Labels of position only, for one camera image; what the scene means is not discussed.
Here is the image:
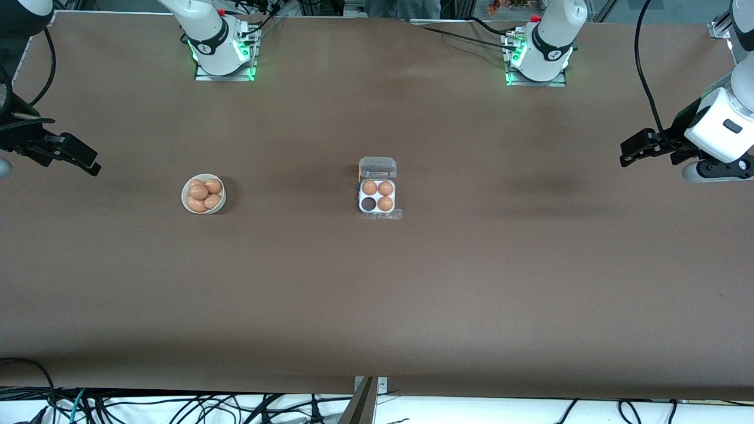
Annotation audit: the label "person in grey trousers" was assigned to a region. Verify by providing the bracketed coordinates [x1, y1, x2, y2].
[364, 0, 442, 19]

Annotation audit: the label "teal cable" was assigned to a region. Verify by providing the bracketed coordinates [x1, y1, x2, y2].
[69, 389, 90, 424]

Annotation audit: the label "brown table cover sheet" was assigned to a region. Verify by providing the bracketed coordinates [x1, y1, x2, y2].
[0, 11, 754, 402]

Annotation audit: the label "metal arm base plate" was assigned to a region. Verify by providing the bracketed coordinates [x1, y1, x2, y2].
[505, 29, 568, 88]
[194, 24, 258, 82]

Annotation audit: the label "dark camera mount post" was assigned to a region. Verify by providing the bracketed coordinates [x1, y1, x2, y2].
[338, 377, 378, 424]

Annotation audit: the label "orange background items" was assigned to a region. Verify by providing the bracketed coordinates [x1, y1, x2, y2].
[486, 0, 532, 16]

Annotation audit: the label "clear plastic egg box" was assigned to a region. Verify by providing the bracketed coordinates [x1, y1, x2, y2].
[358, 157, 398, 215]

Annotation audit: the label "black looped cable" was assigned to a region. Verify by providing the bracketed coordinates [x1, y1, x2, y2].
[0, 357, 57, 424]

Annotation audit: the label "white round bowl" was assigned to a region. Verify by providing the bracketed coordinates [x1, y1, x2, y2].
[181, 173, 227, 215]

